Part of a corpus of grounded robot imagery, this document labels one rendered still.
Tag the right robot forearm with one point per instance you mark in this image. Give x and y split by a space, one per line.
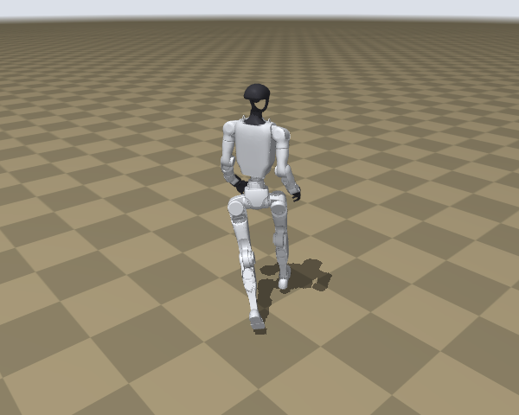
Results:
289 182

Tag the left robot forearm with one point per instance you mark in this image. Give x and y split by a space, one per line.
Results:
228 173

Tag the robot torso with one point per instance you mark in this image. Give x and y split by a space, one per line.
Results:
255 154

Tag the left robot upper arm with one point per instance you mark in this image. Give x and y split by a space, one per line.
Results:
228 143

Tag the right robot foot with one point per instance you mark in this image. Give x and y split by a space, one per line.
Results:
283 282

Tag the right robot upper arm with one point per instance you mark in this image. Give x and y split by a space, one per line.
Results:
282 137

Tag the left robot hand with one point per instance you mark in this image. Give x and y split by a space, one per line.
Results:
240 185

